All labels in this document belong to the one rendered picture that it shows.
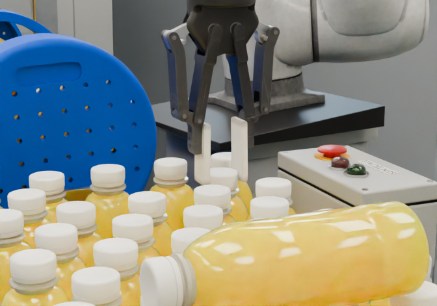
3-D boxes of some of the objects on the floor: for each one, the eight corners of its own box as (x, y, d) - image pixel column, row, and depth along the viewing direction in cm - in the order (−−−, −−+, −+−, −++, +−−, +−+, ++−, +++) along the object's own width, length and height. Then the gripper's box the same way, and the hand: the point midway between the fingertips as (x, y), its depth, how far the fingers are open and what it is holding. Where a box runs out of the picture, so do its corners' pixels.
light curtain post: (67, 377, 293) (43, -202, 254) (72, 385, 288) (49, -205, 249) (47, 381, 291) (21, -204, 252) (52, 389, 286) (26, -206, 247)
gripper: (274, -35, 108) (272, 165, 114) (135, -32, 102) (140, 180, 107) (306, -32, 101) (302, 181, 107) (159, -29, 95) (162, 198, 100)
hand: (221, 152), depth 106 cm, fingers closed on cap, 4 cm apart
